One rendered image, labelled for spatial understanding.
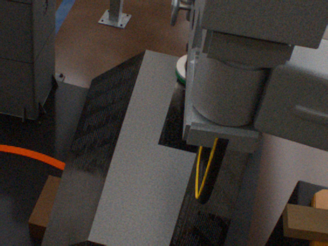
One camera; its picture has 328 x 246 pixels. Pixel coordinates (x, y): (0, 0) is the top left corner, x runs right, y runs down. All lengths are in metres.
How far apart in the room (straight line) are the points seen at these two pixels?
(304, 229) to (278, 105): 0.57
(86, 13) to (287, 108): 2.86
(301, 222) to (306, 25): 0.82
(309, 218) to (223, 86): 0.66
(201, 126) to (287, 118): 0.22
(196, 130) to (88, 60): 2.22
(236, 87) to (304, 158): 1.94
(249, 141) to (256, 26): 0.40
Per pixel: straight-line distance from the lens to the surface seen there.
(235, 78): 1.18
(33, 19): 2.58
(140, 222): 1.57
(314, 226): 1.69
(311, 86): 1.18
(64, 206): 1.75
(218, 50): 1.13
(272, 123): 1.26
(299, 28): 1.03
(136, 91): 1.98
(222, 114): 1.26
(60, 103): 3.09
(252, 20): 1.01
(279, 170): 2.97
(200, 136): 1.30
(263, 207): 2.77
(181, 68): 2.09
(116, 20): 3.82
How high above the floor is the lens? 2.09
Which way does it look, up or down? 43 degrees down
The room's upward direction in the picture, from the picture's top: 10 degrees clockwise
